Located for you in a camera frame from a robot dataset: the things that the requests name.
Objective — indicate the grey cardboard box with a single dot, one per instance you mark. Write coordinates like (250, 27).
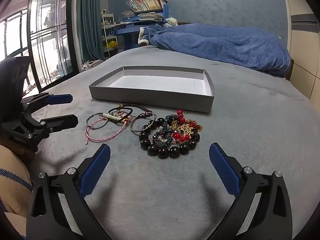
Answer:
(150, 97)

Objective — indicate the white plush toy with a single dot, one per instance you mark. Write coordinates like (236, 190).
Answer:
(171, 22)

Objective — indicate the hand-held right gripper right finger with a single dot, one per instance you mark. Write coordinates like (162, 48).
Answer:
(222, 171)

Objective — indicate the black framed glass door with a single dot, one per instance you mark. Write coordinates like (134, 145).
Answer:
(71, 30)

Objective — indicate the pearl hairpin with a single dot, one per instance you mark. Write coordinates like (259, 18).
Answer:
(112, 117)

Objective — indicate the yellow object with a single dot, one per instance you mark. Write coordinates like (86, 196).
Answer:
(112, 45)

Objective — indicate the blue fleece blanket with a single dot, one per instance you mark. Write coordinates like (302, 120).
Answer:
(225, 45)

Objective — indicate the person's left forearm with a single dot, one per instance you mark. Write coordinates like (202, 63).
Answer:
(12, 180)

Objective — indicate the blue shelf with books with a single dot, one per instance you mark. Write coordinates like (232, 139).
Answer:
(125, 31)

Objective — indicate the stack of papers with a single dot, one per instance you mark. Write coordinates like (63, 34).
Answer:
(150, 16)

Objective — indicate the silver bangle with charm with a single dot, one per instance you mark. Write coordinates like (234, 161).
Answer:
(131, 125)

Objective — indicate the thin silver bangle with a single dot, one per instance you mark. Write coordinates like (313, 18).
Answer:
(87, 122)

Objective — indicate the row of colourful books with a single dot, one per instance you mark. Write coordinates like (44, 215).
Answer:
(146, 3)

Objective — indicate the white shelf rack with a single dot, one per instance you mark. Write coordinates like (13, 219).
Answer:
(108, 30)

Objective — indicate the beige wardrobe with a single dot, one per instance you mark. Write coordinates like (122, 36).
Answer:
(302, 55)

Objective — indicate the teal curtain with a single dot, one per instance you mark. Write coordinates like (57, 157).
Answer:
(91, 17)

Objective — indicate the grey bag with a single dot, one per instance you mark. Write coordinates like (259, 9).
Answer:
(91, 64)

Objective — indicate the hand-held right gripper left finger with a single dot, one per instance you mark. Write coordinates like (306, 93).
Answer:
(96, 171)

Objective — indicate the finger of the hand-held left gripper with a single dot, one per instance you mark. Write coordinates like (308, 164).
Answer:
(62, 122)
(60, 99)

